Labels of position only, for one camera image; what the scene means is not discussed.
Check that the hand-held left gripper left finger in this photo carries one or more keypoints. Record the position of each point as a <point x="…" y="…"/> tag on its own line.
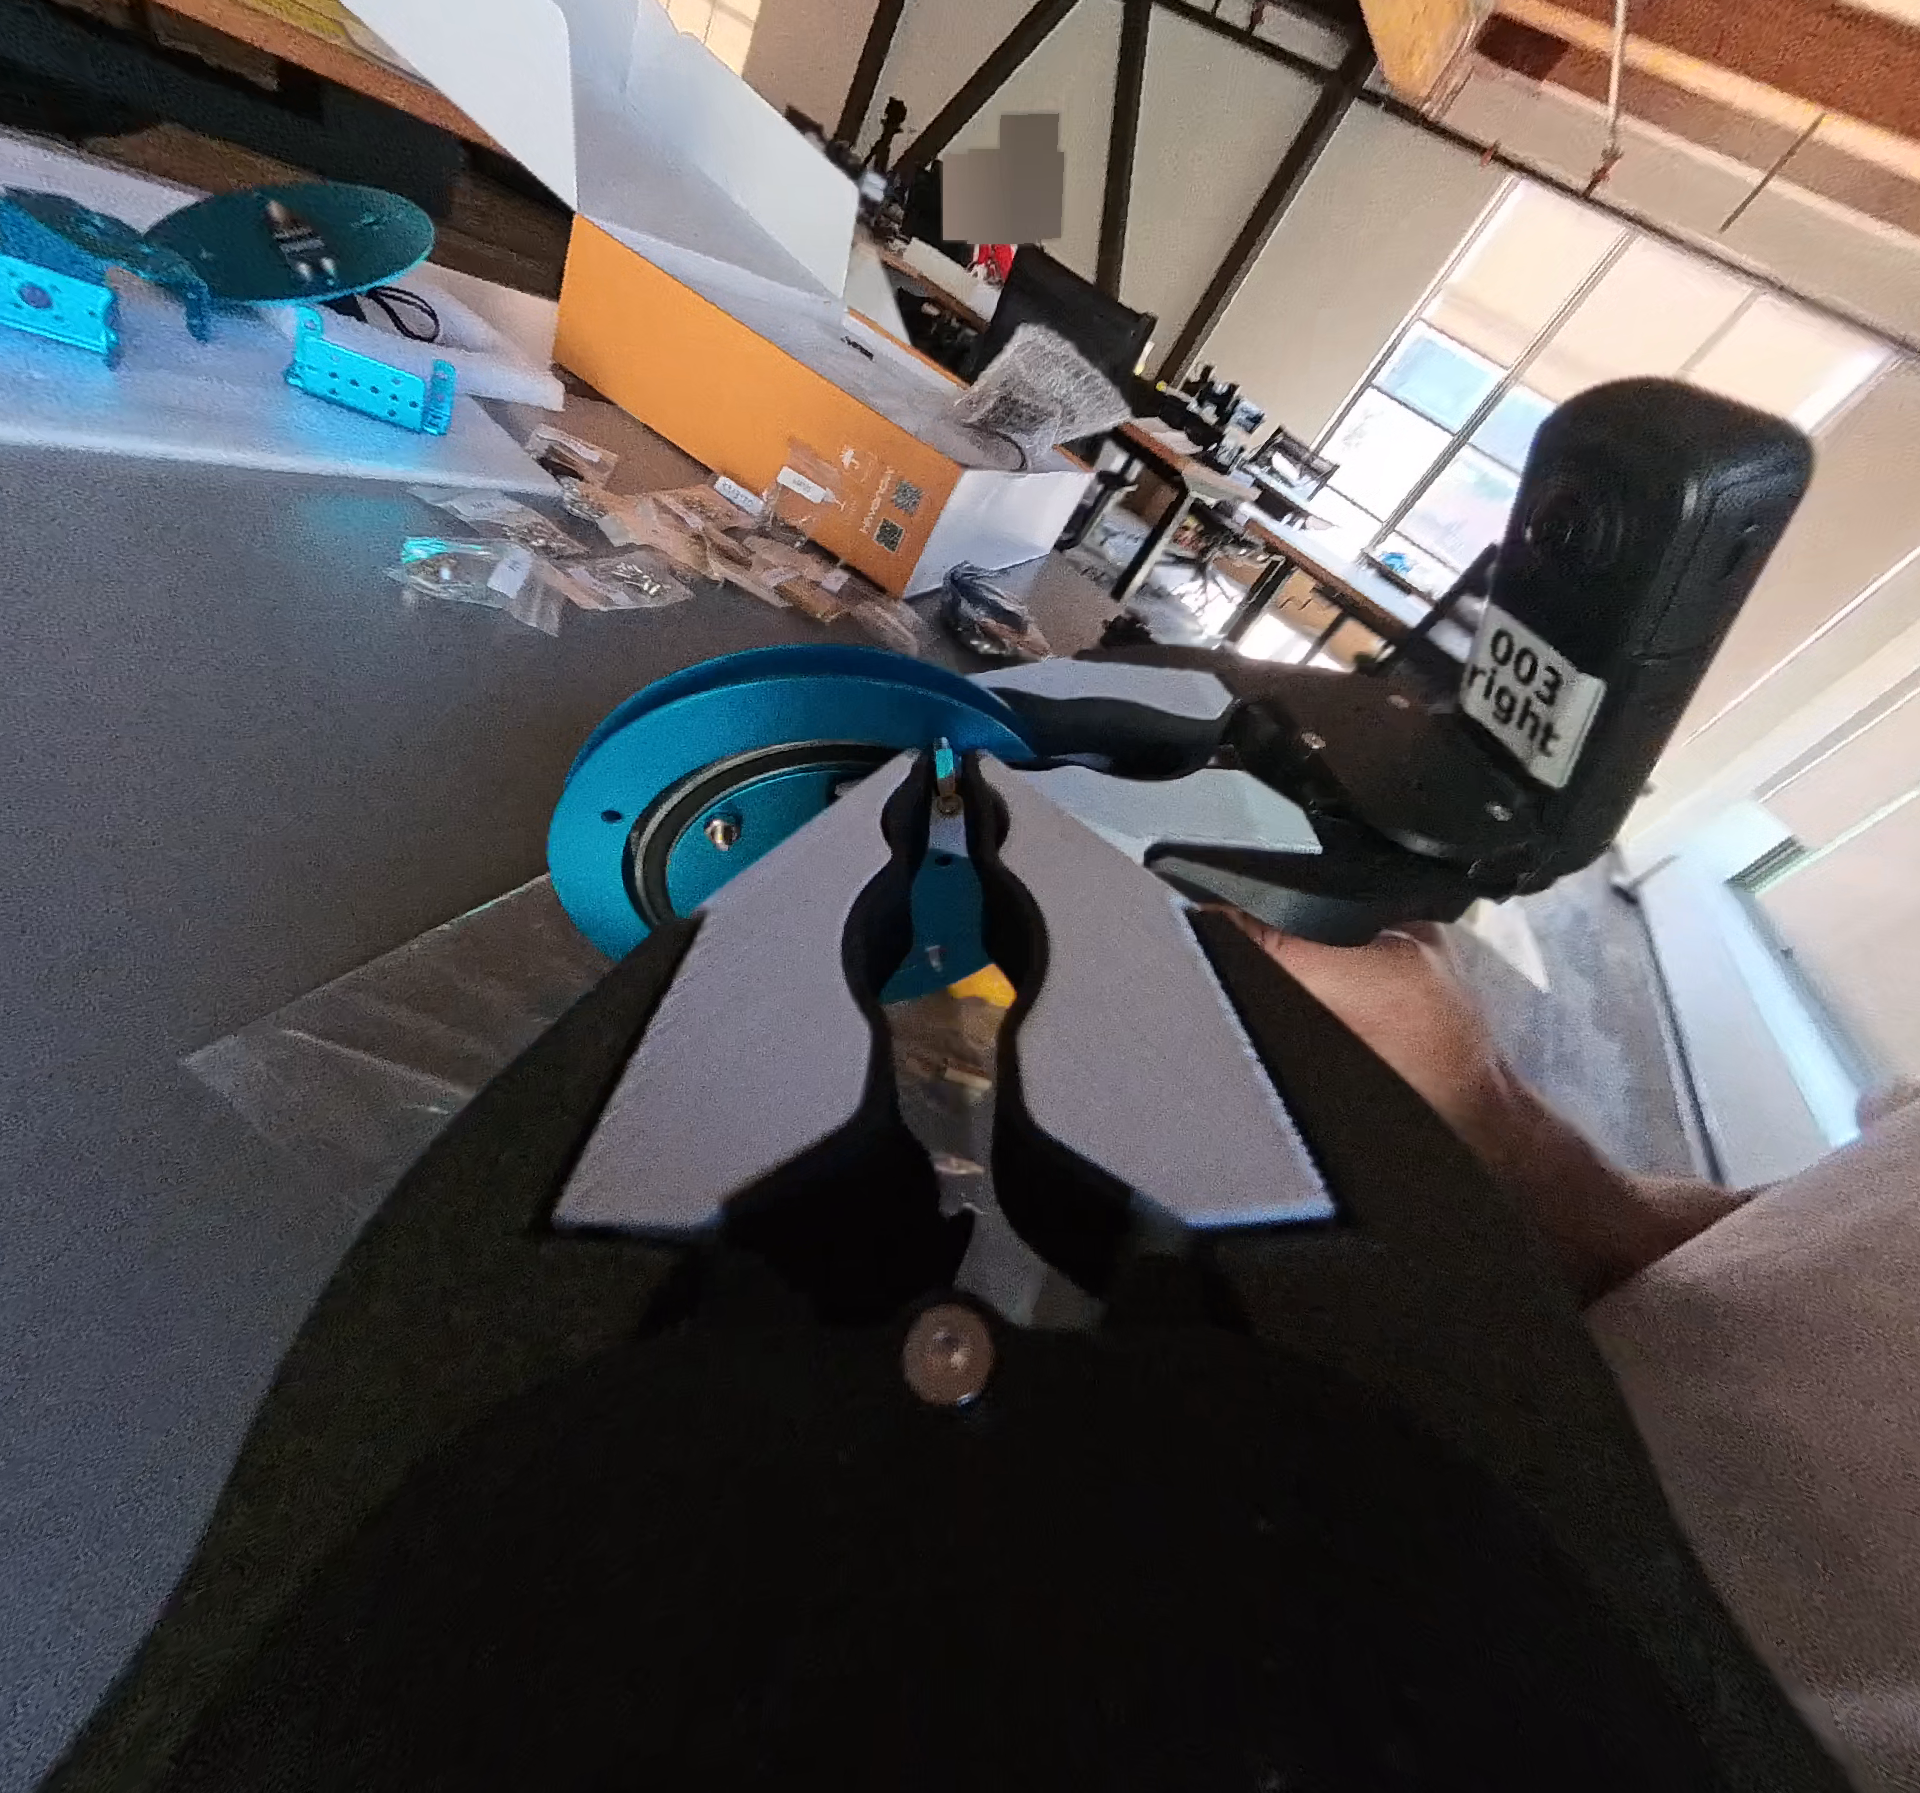
<point x="720" y="1060"/>

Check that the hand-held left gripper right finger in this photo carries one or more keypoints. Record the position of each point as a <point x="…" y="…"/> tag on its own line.
<point x="1170" y="1060"/>

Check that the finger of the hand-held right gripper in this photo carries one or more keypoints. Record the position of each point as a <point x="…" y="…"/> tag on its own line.
<point x="1140" y="691"/>
<point x="1201" y="819"/>

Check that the blue round turntable base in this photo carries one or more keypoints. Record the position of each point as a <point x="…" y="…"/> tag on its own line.
<point x="674" y="759"/>

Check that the person's right forearm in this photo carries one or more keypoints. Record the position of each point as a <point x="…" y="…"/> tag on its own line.
<point x="1620" y="1210"/>

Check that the grey desk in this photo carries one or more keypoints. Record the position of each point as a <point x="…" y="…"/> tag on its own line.
<point x="224" y="699"/>

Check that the person's right hand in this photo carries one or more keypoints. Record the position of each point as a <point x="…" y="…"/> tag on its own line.
<point x="1410" y="1029"/>

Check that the bag of black parts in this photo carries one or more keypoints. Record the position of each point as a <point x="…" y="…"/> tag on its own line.
<point x="991" y="608"/>

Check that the yellow tool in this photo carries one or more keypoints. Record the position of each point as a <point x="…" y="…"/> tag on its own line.
<point x="983" y="986"/>

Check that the large grid window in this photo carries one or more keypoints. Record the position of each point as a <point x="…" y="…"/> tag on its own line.
<point x="1440" y="383"/>

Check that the clear bubble bag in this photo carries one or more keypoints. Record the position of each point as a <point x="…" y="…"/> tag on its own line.
<point x="1042" y="391"/>

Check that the large clear plastic bag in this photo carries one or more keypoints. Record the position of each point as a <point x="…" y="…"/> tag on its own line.
<point x="374" y="1029"/>

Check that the black office chair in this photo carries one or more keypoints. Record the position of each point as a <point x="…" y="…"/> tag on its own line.
<point x="1064" y="309"/>

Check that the orange and white cardboard box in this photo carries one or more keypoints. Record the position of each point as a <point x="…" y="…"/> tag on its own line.
<point x="720" y="383"/>

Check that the pile of small screw bags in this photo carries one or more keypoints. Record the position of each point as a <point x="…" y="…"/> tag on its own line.
<point x="494" y="571"/>

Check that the white foam sheet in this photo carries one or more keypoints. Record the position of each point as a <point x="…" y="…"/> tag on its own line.
<point x="224" y="398"/>

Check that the blue oval metal plate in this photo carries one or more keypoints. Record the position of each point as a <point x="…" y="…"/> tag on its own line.
<point x="361" y="240"/>

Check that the wide blue perforated bracket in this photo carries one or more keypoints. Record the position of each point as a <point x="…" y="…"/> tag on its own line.
<point x="352" y="376"/>

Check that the small blue angle bracket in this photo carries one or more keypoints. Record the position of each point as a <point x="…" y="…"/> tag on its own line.
<point x="44" y="309"/>

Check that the teal multi-hole metal bracket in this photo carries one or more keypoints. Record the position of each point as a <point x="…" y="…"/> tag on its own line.
<point x="74" y="232"/>

